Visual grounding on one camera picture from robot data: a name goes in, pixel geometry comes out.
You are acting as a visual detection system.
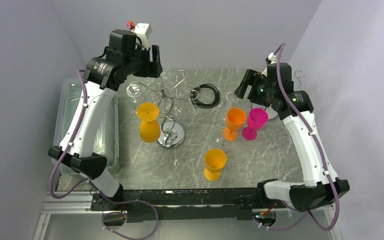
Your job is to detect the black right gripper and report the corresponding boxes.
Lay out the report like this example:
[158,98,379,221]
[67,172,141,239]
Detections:
[234,68,276,107]

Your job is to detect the pink wine glass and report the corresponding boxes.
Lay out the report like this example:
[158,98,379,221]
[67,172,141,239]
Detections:
[241,108,269,141]

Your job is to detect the orange wine glass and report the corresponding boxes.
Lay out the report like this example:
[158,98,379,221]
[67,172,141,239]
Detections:
[222,107,247,141]

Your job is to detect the yellow-orange wine glass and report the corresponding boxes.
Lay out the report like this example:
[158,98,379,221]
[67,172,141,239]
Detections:
[203,148,227,182]

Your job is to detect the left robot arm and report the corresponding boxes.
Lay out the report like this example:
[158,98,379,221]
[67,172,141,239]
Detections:
[48,23,163,210]

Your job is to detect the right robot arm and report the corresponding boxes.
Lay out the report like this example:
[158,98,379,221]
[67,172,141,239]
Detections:
[234,62,350,212]

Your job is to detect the clear tumbler glass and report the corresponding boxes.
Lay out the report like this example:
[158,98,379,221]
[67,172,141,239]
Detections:
[223,91,240,111]

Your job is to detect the yellow wine glass left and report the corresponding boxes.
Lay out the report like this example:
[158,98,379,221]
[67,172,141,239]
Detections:
[136,102,161,143]

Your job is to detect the chrome wine glass rack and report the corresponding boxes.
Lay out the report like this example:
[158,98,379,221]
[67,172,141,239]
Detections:
[128,69,198,150]

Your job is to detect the clear plastic storage box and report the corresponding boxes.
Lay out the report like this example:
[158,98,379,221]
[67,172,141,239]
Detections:
[51,77,121,176]

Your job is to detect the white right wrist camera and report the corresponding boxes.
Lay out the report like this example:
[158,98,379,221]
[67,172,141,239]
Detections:
[265,52,277,65]

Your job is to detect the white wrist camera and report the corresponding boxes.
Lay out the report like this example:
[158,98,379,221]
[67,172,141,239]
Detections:
[265,52,277,65]
[126,21,152,50]

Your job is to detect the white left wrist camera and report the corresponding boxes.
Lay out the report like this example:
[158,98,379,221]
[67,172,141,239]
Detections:
[126,21,152,50]

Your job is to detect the black coiled cable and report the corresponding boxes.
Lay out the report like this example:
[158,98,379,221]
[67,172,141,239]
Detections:
[190,83,221,110]

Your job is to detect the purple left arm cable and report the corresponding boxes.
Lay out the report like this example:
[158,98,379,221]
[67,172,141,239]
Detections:
[47,69,160,240]

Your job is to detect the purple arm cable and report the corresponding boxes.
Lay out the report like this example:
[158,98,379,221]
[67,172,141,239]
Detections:
[253,42,341,232]
[47,69,160,240]

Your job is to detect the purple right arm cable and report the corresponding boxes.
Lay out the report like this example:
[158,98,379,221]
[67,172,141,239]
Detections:
[253,42,341,232]

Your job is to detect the aluminium frame rails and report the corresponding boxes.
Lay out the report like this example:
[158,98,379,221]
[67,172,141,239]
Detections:
[32,69,342,240]

